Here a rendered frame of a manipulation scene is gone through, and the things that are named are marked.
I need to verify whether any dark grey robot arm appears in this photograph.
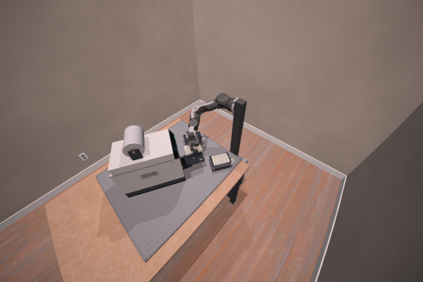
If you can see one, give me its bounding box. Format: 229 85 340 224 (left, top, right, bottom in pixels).
186 93 239 139

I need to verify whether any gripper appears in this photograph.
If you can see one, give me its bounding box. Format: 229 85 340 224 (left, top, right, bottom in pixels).
187 131 200 155

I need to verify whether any white roll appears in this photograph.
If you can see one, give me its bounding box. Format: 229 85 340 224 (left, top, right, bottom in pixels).
122 125 145 157

